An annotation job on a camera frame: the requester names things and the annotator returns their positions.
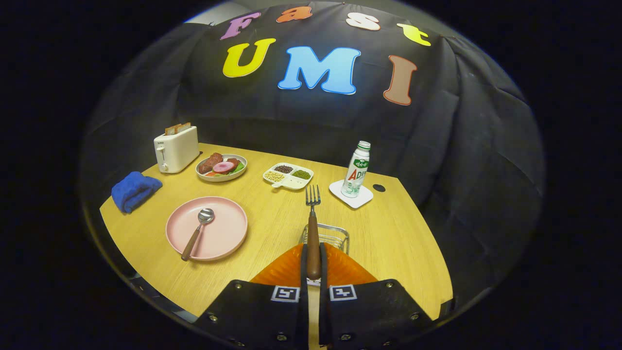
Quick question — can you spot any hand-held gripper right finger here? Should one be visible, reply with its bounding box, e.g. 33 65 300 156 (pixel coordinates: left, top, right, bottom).
318 243 433 350

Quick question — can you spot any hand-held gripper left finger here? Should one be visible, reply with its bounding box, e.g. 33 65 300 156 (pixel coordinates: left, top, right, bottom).
193 243 310 350

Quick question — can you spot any wooden handled fork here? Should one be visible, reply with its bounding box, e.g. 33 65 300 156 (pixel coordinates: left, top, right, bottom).
305 185 322 281

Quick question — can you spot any wooden handled spoon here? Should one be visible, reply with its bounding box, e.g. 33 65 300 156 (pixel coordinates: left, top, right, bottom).
181 208 215 262

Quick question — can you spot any pink plate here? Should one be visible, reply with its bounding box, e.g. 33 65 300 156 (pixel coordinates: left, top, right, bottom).
166 196 248 262

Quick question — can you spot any white square coaster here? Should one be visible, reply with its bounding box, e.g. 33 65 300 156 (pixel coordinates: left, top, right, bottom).
329 179 374 210

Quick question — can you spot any white divided dish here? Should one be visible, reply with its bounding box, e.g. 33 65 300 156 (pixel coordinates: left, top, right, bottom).
263 162 314 191

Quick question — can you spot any white milk bottle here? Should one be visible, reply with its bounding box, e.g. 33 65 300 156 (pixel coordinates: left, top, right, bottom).
341 141 371 198

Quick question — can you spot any grey food plate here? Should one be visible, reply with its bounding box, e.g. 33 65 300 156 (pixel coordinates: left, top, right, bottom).
196 153 248 182

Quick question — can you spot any brown meat piece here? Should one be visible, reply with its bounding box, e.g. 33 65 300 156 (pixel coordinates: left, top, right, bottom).
198 153 224 174

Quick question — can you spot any white toaster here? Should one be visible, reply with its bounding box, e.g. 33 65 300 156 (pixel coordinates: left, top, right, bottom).
154 126 200 174

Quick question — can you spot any blue folded towel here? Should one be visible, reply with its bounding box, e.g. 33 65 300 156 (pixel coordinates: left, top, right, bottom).
111 171 163 214

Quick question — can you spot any black backdrop cloth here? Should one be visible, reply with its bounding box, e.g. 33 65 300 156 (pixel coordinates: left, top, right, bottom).
80 2 545 292

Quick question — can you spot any metal wire cutlery basket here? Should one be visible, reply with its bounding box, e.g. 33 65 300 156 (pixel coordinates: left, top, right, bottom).
298 223 350 286

